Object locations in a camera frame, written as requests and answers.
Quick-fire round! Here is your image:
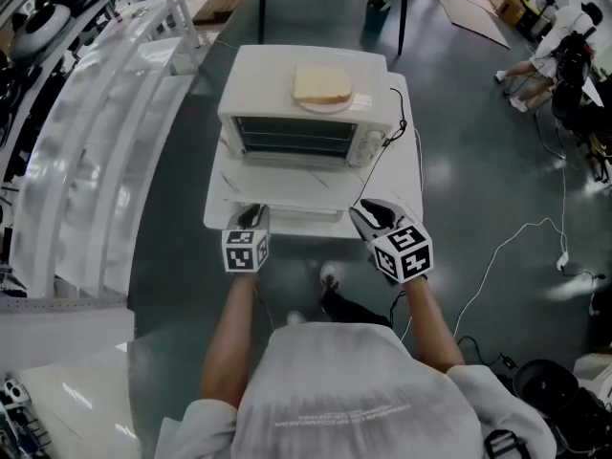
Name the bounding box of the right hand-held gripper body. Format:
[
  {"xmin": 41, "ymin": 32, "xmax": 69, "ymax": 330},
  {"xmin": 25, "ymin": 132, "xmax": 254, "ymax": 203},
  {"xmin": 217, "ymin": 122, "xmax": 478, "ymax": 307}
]
[{"xmin": 367, "ymin": 225, "xmax": 434, "ymax": 286}]

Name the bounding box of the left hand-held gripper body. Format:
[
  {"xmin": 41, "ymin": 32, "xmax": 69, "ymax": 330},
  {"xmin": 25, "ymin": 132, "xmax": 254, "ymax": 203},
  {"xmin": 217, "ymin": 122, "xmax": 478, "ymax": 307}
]
[{"xmin": 220, "ymin": 227, "xmax": 273, "ymax": 274}]

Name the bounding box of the white oven door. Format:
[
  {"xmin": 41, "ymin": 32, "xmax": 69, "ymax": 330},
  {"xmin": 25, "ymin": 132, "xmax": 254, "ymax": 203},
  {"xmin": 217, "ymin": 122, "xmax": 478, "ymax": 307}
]
[{"xmin": 220, "ymin": 163, "xmax": 354, "ymax": 223}]

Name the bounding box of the white oven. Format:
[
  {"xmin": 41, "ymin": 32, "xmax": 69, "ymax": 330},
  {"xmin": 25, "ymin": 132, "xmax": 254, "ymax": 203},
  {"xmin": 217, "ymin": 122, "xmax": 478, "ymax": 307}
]
[{"xmin": 217, "ymin": 44, "xmax": 389, "ymax": 170}]

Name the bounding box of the person's left forearm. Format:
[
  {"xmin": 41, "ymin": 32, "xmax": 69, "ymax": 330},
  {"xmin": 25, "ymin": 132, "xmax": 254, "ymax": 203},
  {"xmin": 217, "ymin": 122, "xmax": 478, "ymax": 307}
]
[{"xmin": 200, "ymin": 271, "xmax": 260, "ymax": 408}]

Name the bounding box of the person's right forearm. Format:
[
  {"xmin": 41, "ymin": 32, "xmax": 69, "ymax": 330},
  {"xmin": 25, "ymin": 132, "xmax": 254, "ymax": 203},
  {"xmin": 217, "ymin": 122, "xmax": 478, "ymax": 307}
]
[{"xmin": 404, "ymin": 277, "xmax": 468, "ymax": 375}]

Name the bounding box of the small white table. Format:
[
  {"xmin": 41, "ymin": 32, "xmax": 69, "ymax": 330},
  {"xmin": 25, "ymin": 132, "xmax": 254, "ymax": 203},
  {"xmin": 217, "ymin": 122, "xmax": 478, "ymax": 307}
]
[{"xmin": 203, "ymin": 72, "xmax": 426, "ymax": 241}]

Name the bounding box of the person's right shoe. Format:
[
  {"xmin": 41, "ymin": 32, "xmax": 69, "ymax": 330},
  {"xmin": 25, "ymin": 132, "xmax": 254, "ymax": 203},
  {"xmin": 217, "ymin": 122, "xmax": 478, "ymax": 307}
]
[{"xmin": 318, "ymin": 261, "xmax": 341, "ymax": 296}]

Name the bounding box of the person's black trouser leg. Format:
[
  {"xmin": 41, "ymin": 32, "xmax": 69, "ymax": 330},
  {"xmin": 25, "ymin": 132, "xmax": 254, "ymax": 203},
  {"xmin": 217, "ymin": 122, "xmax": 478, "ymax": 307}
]
[{"xmin": 320, "ymin": 288, "xmax": 394, "ymax": 330}]

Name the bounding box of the pink plate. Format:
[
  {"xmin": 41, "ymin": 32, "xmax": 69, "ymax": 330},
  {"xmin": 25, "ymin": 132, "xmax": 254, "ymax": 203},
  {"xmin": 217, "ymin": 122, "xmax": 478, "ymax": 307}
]
[{"xmin": 290, "ymin": 88, "xmax": 358, "ymax": 115}]

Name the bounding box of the person's light grey t-shirt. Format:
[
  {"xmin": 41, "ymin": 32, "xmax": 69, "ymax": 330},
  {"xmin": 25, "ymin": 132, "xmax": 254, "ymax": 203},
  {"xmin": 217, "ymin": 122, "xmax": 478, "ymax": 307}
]
[{"xmin": 155, "ymin": 322, "xmax": 558, "ymax": 459}]

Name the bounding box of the bread slice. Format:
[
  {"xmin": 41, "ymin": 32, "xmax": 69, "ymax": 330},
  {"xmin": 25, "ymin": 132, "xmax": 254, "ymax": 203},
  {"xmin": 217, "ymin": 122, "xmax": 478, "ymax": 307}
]
[{"xmin": 292, "ymin": 63, "xmax": 354, "ymax": 104}]

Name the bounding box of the white metal shelf rack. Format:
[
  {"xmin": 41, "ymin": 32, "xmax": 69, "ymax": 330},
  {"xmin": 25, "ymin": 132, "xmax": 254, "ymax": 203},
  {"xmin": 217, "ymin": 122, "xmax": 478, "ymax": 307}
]
[{"xmin": 0, "ymin": 0, "xmax": 205, "ymax": 305}]

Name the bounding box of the black round floor device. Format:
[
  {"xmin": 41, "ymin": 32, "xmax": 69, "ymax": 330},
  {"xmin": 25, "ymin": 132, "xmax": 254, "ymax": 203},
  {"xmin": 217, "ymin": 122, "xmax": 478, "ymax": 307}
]
[{"xmin": 514, "ymin": 359, "xmax": 582, "ymax": 413}]

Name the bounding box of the teal waste bin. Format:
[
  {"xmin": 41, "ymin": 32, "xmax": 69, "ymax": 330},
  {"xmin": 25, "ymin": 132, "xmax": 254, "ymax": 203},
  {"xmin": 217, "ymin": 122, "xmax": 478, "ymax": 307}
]
[{"xmin": 364, "ymin": 0, "xmax": 392, "ymax": 37}]

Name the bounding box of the black office chair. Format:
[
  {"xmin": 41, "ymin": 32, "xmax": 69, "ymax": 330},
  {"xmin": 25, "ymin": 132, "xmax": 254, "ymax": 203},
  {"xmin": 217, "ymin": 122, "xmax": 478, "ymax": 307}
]
[{"xmin": 549, "ymin": 78, "xmax": 612, "ymax": 184}]

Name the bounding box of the flat cardboard sheet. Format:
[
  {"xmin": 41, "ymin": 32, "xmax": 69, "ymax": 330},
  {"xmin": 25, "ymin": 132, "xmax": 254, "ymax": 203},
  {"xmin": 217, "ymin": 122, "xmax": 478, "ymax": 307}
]
[{"xmin": 429, "ymin": 0, "xmax": 514, "ymax": 50}]

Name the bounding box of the white desk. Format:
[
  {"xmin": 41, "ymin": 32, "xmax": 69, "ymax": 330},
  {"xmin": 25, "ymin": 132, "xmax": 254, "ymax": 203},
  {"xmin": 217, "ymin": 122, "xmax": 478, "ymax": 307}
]
[{"xmin": 0, "ymin": 337, "xmax": 159, "ymax": 459}]

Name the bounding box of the white round device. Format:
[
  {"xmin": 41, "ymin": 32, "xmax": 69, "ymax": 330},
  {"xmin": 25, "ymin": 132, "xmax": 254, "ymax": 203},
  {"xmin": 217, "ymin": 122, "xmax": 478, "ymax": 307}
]
[{"xmin": 9, "ymin": 5, "xmax": 73, "ymax": 59}]

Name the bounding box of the black power cable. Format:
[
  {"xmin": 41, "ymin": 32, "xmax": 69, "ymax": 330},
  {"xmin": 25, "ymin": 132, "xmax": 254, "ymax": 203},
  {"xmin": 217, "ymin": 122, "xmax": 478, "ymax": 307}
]
[{"xmin": 350, "ymin": 86, "xmax": 409, "ymax": 209}]

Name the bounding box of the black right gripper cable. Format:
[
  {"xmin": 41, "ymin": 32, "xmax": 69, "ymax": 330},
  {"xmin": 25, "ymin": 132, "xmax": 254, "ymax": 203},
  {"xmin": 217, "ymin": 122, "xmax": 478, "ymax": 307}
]
[{"xmin": 387, "ymin": 288, "xmax": 408, "ymax": 329}]

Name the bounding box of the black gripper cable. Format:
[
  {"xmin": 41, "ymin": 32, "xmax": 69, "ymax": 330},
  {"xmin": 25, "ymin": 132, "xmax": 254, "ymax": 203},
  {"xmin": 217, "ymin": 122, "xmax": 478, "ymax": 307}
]
[
  {"xmin": 387, "ymin": 288, "xmax": 408, "ymax": 329},
  {"xmin": 252, "ymin": 282, "xmax": 277, "ymax": 334}
]

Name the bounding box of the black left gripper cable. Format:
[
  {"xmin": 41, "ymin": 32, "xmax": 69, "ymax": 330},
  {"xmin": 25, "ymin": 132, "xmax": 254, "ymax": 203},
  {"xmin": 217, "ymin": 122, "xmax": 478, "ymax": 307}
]
[{"xmin": 252, "ymin": 282, "xmax": 277, "ymax": 334}]

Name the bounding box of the thin white table cable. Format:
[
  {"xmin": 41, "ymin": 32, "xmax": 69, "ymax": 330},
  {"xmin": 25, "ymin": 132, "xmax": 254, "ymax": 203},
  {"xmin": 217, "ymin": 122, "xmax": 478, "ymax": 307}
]
[{"xmin": 411, "ymin": 126, "xmax": 426, "ymax": 209}]

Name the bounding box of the white floor cable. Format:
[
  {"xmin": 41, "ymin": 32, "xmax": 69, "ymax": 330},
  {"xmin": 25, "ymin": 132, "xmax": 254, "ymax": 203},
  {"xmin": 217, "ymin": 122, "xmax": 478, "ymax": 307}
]
[{"xmin": 451, "ymin": 155, "xmax": 571, "ymax": 339}]

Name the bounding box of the black floor cable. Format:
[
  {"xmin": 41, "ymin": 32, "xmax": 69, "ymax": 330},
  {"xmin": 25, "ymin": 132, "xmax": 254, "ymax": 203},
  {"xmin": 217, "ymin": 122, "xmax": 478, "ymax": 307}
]
[{"xmin": 456, "ymin": 335, "xmax": 520, "ymax": 372}]

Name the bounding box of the black strap buckle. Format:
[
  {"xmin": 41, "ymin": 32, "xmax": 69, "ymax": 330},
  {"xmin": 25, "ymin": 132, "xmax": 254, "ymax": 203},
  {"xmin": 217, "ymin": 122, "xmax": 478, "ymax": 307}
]
[{"xmin": 483, "ymin": 428, "xmax": 530, "ymax": 459}]

